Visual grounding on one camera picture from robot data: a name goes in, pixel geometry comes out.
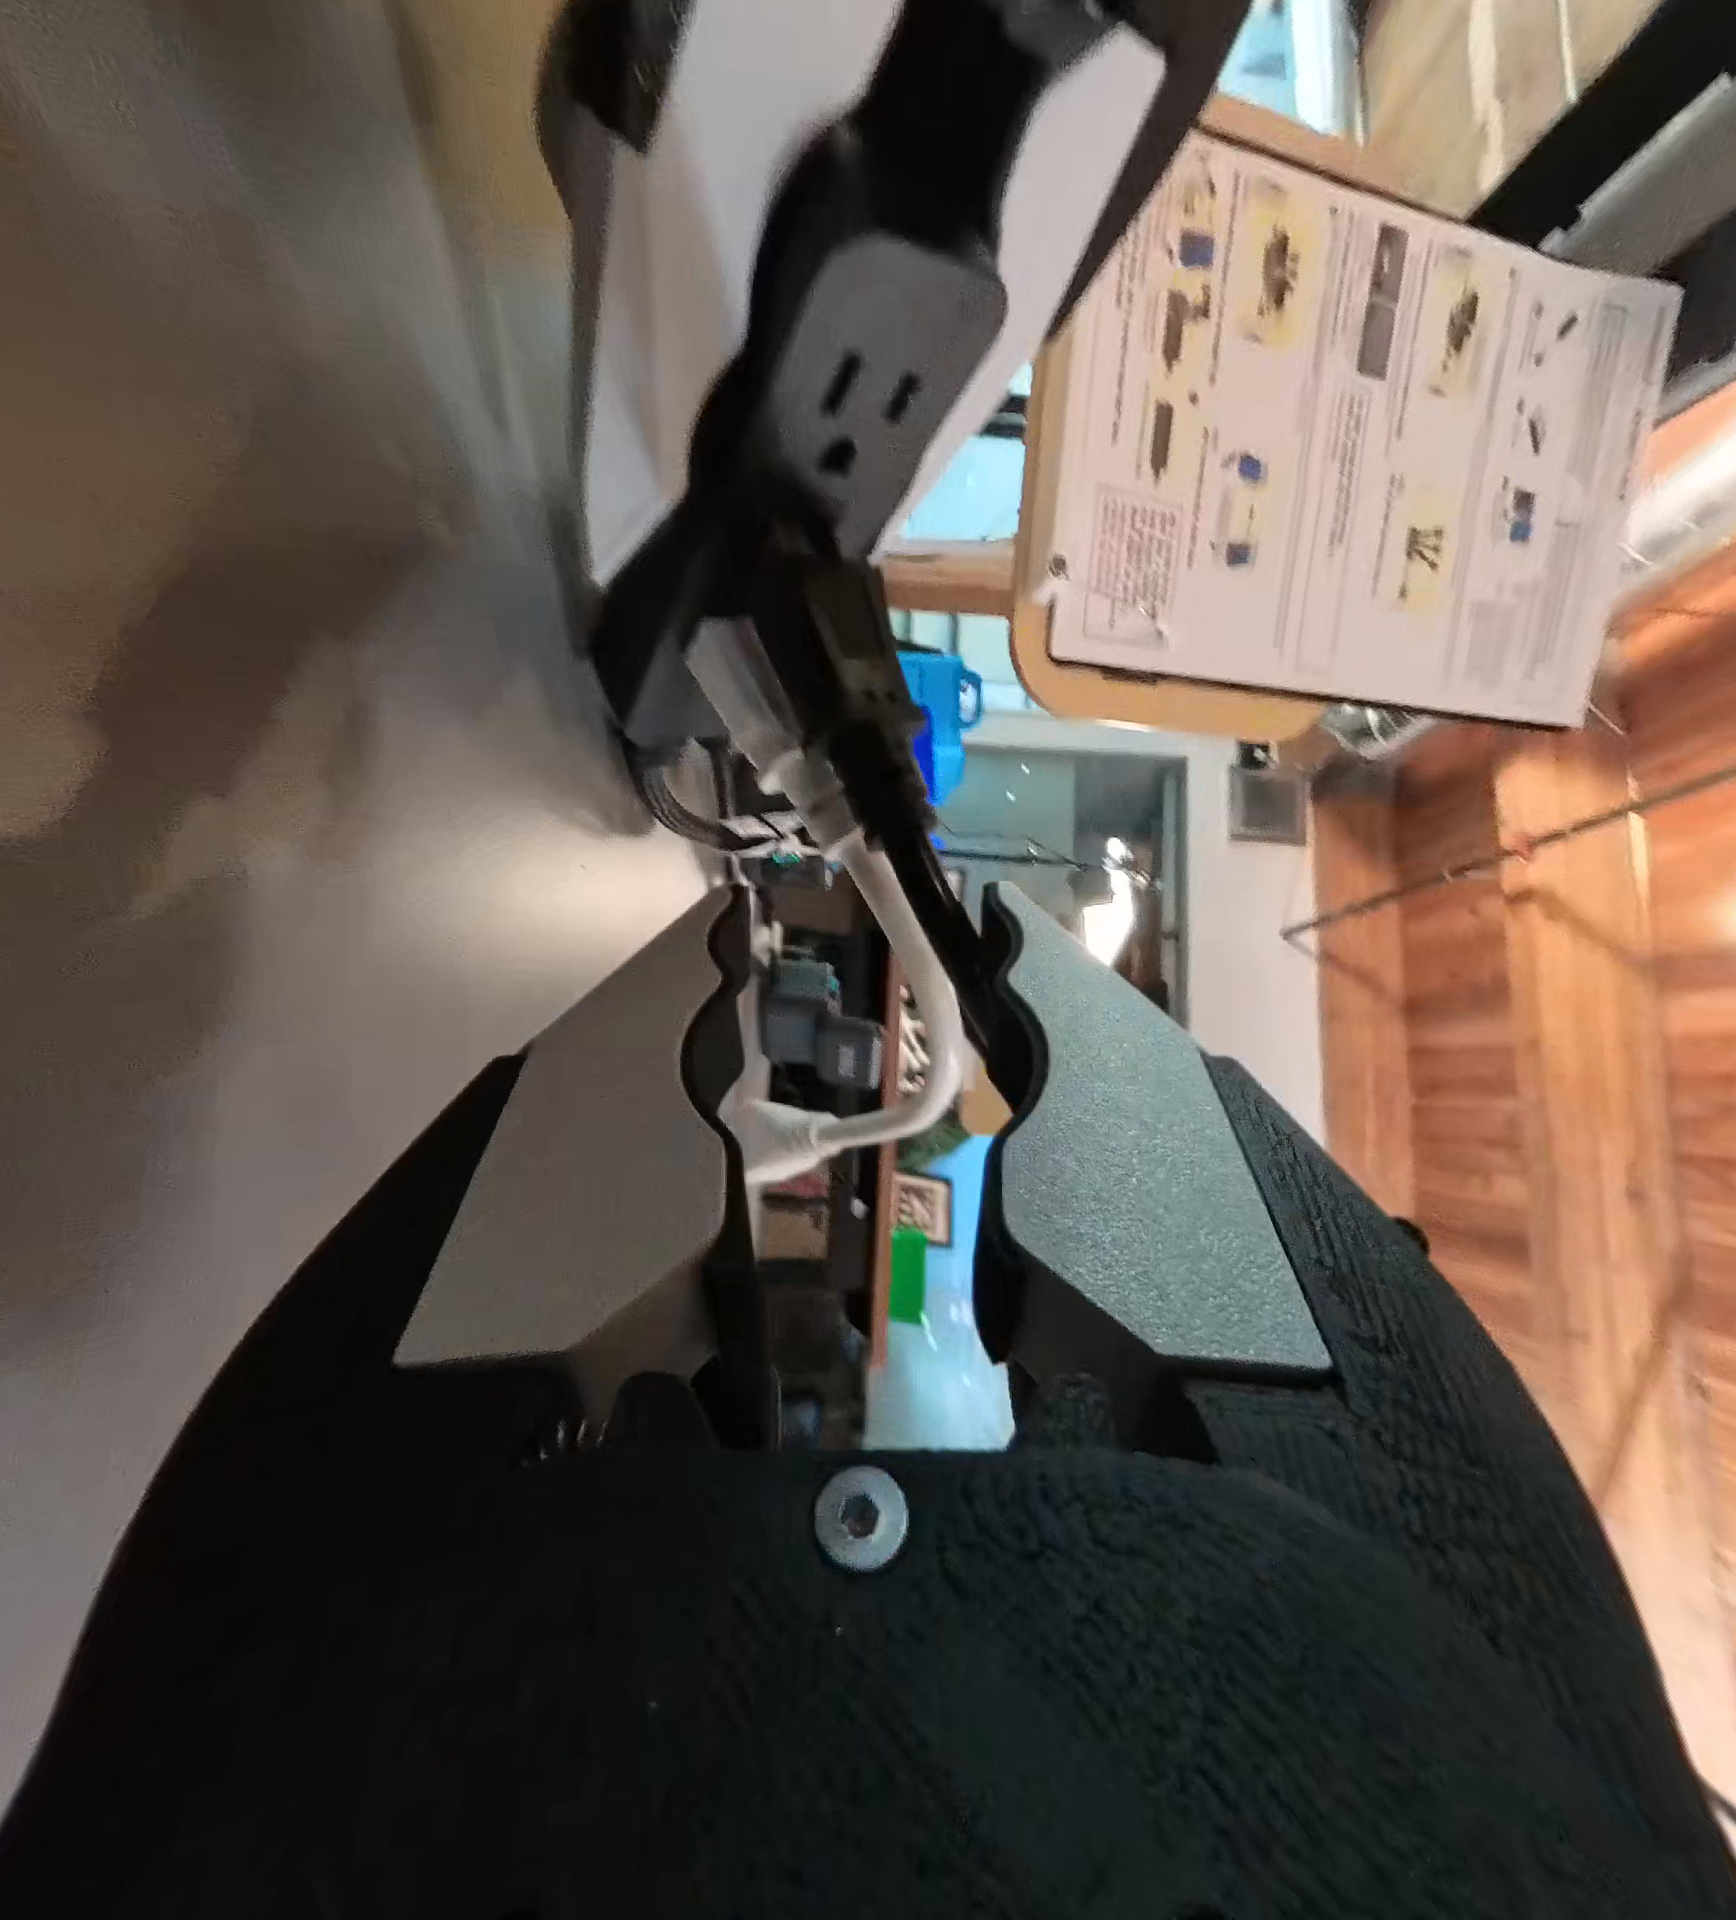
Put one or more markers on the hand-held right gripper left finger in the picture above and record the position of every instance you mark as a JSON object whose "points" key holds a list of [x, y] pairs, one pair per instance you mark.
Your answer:
{"points": [[584, 1185]]}

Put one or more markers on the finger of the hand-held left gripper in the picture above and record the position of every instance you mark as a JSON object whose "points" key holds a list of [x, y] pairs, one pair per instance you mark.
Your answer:
{"points": [[1071, 196], [656, 345]]}

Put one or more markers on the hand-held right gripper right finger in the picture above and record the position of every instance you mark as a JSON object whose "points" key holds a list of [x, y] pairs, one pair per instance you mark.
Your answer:
{"points": [[1151, 1200]]}

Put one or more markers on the black power strip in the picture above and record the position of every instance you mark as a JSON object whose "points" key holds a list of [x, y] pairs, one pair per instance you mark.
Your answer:
{"points": [[884, 345]]}

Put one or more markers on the black power plug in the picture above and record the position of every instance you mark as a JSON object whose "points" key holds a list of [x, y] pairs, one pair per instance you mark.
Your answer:
{"points": [[856, 662]]}

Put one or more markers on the framed black-and-white tag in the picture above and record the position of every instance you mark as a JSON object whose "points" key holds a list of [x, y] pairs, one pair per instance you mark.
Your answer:
{"points": [[920, 1205]]}

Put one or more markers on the green box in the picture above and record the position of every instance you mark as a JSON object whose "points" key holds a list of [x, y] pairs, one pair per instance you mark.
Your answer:
{"points": [[909, 1275]]}

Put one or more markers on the printed instruction sheet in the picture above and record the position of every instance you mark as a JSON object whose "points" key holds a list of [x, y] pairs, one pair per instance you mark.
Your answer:
{"points": [[1381, 447]]}

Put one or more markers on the blue plastic bin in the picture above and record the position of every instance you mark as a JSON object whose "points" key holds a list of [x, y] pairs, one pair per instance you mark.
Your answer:
{"points": [[935, 707]]}

